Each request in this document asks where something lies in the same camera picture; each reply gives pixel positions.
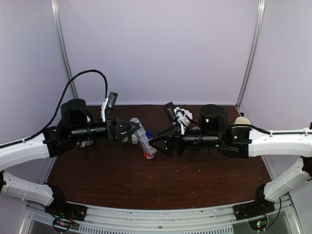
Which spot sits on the orange pill bottle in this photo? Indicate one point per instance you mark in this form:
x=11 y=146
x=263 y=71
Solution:
x=148 y=156

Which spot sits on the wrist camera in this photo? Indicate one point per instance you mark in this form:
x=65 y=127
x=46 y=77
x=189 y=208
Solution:
x=108 y=105
x=169 y=110

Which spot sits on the clear plastic pill organizer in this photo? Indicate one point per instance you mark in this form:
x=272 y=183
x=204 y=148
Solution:
x=143 y=137

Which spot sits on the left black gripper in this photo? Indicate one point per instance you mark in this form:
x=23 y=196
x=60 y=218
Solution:
x=113 y=128

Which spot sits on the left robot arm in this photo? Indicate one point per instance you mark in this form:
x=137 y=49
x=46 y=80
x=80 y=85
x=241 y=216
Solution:
x=75 y=127

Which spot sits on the shorter small white bottle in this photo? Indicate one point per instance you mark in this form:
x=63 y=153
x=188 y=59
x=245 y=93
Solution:
x=134 y=139

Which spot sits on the white fluted bowl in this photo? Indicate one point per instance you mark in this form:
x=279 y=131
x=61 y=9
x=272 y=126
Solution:
x=189 y=114

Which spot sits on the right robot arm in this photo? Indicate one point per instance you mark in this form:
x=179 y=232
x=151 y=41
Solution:
x=240 y=140

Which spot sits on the right aluminium frame post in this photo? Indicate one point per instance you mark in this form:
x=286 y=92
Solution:
x=258 y=26

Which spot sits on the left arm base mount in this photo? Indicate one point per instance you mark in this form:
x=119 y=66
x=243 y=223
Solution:
x=65 y=214

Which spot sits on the aluminium frame post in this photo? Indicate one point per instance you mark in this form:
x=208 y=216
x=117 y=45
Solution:
x=61 y=39
x=258 y=26

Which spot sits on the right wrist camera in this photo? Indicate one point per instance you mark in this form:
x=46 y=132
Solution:
x=169 y=110

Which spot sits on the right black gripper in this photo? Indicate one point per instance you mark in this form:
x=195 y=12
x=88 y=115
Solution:
x=174 y=137

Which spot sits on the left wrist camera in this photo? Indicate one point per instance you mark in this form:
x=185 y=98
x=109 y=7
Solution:
x=108 y=105

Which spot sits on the front aluminium rail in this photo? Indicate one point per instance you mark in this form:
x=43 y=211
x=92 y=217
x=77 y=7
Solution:
x=213 y=220

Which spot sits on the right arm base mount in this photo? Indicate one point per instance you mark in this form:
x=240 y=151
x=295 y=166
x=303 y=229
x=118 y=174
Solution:
x=256 y=210

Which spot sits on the left aluminium frame post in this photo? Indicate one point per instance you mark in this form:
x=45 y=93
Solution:
x=61 y=39

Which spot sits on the cream ceramic mug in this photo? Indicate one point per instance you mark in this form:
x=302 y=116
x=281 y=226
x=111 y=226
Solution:
x=242 y=120

